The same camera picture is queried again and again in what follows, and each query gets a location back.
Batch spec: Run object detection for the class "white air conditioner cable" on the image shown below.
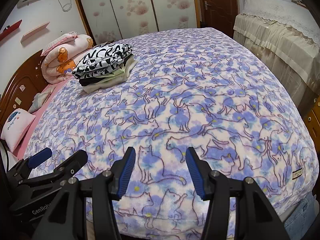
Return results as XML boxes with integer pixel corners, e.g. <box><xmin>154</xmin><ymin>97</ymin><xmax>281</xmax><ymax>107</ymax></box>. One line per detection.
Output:
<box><xmin>56</xmin><ymin>0</ymin><xmax>73</xmax><ymax>12</ymax></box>

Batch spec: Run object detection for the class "wooden nightstand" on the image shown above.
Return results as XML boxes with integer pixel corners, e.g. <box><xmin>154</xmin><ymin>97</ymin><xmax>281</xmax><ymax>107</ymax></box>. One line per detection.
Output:
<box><xmin>301</xmin><ymin>97</ymin><xmax>320</xmax><ymax>153</ymax></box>

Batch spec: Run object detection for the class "pink bed sheet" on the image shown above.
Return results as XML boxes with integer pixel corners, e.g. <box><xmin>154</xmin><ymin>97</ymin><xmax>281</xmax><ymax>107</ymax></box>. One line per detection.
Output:
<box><xmin>14</xmin><ymin>82</ymin><xmax>68</xmax><ymax>160</ymax></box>

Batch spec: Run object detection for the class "black white printed shirt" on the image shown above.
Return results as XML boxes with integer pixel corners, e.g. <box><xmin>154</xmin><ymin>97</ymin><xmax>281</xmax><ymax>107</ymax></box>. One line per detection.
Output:
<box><xmin>72</xmin><ymin>43</ymin><xmax>135</xmax><ymax>80</ymax></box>

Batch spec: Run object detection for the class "stack of folded clothes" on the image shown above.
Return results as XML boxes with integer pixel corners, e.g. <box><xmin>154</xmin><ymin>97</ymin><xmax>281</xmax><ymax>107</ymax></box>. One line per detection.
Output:
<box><xmin>82</xmin><ymin>57</ymin><xmax>137</xmax><ymax>95</ymax></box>

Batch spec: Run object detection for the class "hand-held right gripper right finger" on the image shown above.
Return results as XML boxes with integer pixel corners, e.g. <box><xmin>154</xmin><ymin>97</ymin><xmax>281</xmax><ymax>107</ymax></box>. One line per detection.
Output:
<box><xmin>185</xmin><ymin>147</ymin><xmax>287</xmax><ymax>240</ymax></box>

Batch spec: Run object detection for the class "floral sliding door wardrobe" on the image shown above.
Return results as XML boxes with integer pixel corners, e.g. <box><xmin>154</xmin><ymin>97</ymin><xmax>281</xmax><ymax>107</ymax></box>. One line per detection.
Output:
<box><xmin>70</xmin><ymin>0</ymin><xmax>202</xmax><ymax>46</ymax></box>

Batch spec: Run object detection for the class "brown wooden door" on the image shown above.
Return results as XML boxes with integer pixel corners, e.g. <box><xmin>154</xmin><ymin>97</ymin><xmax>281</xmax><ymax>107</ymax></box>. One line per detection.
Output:
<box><xmin>197</xmin><ymin>0</ymin><xmax>239</xmax><ymax>37</ymax></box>

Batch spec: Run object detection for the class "person's blue jeans leg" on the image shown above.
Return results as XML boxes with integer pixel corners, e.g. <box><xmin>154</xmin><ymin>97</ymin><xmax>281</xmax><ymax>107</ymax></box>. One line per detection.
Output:
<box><xmin>284</xmin><ymin>191</ymin><xmax>319</xmax><ymax>240</ymax></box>

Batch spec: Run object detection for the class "beige lace covered cabinet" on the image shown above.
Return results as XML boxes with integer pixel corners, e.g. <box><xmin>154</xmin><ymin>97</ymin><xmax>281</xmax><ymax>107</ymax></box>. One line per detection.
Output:
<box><xmin>233</xmin><ymin>0</ymin><xmax>320</xmax><ymax>108</ymax></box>

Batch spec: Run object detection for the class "small pink pillow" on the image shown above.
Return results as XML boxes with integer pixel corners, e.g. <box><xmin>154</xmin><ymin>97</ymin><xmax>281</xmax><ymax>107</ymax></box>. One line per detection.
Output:
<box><xmin>0</xmin><ymin>107</ymin><xmax>37</xmax><ymax>153</ymax></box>

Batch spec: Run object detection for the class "pink wall shelf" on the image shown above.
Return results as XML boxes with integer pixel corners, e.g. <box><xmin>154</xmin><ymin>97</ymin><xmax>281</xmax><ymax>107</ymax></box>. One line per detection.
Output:
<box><xmin>21</xmin><ymin>21</ymin><xmax>50</xmax><ymax>44</ymax></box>

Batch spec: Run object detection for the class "black folded garment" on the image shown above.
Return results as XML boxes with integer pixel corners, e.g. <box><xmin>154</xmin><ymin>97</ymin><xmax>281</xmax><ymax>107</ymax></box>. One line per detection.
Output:
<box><xmin>79</xmin><ymin>76</ymin><xmax>105</xmax><ymax>87</ymax></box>

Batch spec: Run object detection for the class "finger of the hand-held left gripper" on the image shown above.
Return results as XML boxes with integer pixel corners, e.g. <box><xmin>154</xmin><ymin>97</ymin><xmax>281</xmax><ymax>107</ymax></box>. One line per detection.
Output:
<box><xmin>52</xmin><ymin>149</ymin><xmax>88</xmax><ymax>182</ymax></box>
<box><xmin>9</xmin><ymin>147</ymin><xmax>53</xmax><ymax>178</ymax></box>

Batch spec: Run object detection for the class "rolled pink bear quilt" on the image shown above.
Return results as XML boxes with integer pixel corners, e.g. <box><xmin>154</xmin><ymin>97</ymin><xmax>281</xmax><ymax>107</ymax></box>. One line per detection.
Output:
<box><xmin>41</xmin><ymin>32</ymin><xmax>94</xmax><ymax>85</ymax></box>

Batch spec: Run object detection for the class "purple cat print blanket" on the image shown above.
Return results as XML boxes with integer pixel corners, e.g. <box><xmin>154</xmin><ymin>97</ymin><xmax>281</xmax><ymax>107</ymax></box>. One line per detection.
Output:
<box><xmin>24</xmin><ymin>27</ymin><xmax>319</xmax><ymax>240</ymax></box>

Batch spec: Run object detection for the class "brown wooden headboard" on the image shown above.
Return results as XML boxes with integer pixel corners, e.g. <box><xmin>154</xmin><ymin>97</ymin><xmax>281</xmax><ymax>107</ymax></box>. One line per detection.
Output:
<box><xmin>0</xmin><ymin>49</ymin><xmax>47</xmax><ymax>130</ymax></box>

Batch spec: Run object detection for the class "red wall shelf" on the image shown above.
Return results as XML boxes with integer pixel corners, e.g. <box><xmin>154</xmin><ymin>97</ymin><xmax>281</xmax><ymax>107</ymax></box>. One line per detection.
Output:
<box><xmin>0</xmin><ymin>19</ymin><xmax>23</xmax><ymax>42</ymax></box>

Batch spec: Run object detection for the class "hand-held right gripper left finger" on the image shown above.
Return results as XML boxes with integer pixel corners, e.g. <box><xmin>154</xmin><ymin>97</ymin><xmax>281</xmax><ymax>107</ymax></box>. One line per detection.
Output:
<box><xmin>31</xmin><ymin>146</ymin><xmax>137</xmax><ymax>240</ymax></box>

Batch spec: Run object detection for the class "pale crumpled cloth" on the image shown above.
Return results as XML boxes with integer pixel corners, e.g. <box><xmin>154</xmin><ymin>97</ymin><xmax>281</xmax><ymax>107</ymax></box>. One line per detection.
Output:
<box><xmin>27</xmin><ymin>91</ymin><xmax>54</xmax><ymax>113</ymax></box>

